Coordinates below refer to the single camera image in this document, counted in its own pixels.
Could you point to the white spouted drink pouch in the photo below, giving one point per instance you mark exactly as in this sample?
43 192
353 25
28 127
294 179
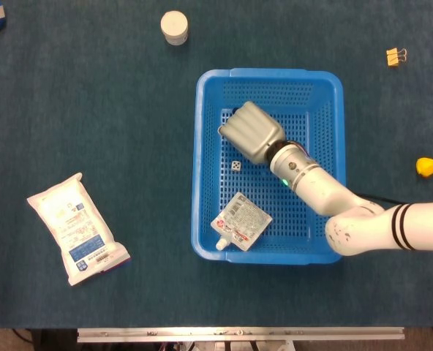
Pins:
242 219

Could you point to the blue perforated plastic basket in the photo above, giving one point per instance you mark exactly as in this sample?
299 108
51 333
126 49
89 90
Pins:
267 91

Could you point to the white die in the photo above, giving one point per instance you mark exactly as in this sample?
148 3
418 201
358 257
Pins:
235 165

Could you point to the yellow rubber duck toy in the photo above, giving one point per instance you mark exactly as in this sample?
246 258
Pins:
426 167

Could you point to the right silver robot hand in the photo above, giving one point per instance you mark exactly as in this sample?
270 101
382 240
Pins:
255 133

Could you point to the yellow binder clip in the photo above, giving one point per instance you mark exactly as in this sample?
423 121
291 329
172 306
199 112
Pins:
394 57

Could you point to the white lidded jar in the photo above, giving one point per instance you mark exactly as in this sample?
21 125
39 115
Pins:
174 27

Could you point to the teal felt table cloth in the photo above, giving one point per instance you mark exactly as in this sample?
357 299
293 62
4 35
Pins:
92 109

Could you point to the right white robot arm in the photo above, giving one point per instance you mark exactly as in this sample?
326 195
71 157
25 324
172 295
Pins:
322 190

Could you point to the aluminium frame rail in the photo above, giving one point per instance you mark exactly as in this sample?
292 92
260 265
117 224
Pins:
238 333

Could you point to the white blue snack bag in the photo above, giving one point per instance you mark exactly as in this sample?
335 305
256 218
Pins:
77 230

